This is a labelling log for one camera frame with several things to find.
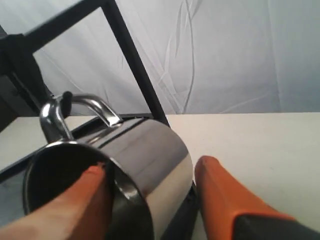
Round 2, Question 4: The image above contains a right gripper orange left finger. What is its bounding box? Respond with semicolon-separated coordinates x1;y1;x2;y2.
0;165;112;240

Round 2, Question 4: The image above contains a black metal rack frame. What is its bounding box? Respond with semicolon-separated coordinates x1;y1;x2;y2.
0;0;201;240

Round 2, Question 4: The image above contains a shiny steel mug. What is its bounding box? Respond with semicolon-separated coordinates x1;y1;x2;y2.
22;92;197;240

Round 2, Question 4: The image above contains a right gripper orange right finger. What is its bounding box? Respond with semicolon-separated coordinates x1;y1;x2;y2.
194;156;320;240

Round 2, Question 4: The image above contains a white backdrop cloth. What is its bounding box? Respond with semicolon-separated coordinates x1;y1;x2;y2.
0;0;320;118

